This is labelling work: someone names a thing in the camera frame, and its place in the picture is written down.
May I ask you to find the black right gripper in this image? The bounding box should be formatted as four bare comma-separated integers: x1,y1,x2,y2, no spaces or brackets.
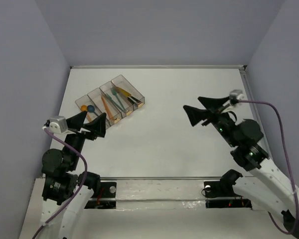
182,95,237,145

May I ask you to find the dark blue plastic spoon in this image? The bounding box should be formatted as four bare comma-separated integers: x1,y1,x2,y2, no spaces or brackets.
87,105,99,117

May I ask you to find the yellow plastic spoon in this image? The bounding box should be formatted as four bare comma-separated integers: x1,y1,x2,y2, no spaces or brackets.
80,105,92,122

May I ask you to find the teal chopstick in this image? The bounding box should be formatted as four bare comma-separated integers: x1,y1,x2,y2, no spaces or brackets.
106,93,125,112

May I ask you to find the teal plastic fork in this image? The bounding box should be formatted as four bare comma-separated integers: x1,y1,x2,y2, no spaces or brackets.
111,88,125,112

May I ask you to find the gold knife dark handle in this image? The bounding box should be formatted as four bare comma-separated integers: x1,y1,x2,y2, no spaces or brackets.
117,87,139,104

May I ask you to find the orange plastic knife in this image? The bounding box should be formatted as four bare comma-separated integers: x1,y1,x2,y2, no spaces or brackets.
116,87,132,98

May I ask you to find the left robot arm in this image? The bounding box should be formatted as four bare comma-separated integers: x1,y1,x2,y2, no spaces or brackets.
33,111,107,239

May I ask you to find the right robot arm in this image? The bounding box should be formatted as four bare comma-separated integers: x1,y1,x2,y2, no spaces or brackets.
183,95,299,239

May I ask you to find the clear tray near end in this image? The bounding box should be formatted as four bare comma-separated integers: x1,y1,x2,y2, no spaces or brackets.
75,95,102,121

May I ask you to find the clear tray end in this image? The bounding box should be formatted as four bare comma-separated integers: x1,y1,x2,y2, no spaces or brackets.
75,95,102,121
111,75,145,110

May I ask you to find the clear tray far end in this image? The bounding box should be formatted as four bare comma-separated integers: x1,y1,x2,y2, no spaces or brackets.
111,75,145,110

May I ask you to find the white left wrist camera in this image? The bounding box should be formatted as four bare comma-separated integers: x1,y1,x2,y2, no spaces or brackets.
42,116,70,134

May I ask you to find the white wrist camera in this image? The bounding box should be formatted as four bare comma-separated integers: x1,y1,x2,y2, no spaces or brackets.
228,90,245,108
42,116,70,134

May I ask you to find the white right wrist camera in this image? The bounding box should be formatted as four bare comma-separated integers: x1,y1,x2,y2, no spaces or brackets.
228,90,245,108

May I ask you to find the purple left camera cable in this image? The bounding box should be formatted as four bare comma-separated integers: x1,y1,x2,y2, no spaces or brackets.
31,128,88,239

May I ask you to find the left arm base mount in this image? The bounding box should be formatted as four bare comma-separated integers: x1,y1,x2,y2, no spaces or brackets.
85,181,117,210

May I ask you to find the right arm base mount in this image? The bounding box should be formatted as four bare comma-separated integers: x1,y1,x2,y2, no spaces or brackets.
201,181,252,209

